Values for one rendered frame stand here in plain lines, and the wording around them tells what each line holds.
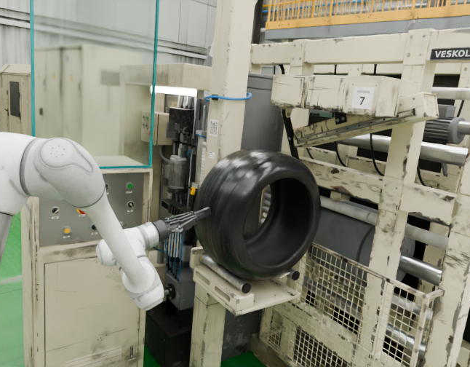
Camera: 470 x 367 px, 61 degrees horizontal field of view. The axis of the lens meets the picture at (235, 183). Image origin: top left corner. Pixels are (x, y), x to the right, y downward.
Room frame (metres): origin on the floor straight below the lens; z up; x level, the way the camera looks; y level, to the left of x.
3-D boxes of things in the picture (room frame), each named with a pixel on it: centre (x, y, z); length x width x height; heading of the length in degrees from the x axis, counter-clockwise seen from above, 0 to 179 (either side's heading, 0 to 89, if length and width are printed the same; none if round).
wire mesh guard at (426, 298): (1.75, -0.50, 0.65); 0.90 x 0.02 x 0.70; 36
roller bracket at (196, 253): (1.88, 0.01, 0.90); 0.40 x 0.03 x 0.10; 126
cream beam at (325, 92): (1.82, -0.41, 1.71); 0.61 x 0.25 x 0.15; 36
